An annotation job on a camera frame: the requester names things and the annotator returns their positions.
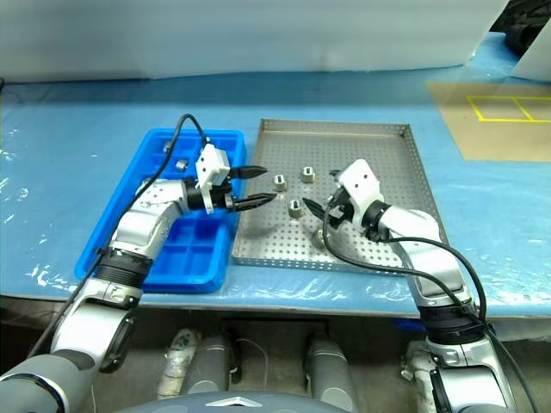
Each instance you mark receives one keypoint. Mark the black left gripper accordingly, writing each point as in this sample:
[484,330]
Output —
[224,200]

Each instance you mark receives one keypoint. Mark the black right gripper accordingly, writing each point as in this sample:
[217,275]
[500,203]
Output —
[340,208]

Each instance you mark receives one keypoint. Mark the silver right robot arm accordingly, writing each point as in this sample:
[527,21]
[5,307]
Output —
[430,245]

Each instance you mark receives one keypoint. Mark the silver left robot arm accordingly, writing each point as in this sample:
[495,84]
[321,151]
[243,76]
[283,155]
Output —
[142,223]

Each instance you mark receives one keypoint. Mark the blue compartment tray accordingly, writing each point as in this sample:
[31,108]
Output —
[202,258]

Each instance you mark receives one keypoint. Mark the metal nut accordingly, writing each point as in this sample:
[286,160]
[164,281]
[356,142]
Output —
[319,238]

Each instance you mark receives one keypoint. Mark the perforated metal tray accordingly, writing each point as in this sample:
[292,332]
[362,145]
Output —
[344,146]

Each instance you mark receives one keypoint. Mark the large white foam board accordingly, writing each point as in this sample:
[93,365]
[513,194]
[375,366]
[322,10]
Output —
[258,34]

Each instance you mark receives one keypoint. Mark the brown cardboard sheet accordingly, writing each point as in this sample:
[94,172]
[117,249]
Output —
[473,137]

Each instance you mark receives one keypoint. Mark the blue plastic table cover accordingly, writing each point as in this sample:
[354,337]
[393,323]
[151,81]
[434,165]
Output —
[86,150]

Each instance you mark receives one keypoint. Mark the grey rounded cylinder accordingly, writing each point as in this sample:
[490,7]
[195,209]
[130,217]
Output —
[211,370]
[331,374]

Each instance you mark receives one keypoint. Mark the white wrapped table leg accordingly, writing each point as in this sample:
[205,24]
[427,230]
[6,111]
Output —
[176,365]
[415,365]

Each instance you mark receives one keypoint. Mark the grey robot torso cover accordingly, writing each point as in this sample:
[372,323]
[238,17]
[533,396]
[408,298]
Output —
[224,404]

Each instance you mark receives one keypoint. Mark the black machine part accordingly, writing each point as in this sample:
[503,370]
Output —
[516,36]

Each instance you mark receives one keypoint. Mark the small white board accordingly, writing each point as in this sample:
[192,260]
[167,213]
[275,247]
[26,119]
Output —
[536,56]

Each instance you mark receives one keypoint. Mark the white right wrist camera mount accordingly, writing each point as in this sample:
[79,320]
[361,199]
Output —
[361,180]

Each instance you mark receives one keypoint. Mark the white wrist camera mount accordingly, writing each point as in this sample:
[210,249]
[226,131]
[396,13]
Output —
[211,165]
[361,180]

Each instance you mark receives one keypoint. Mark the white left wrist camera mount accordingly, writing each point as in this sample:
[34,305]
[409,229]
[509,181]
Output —
[211,165]

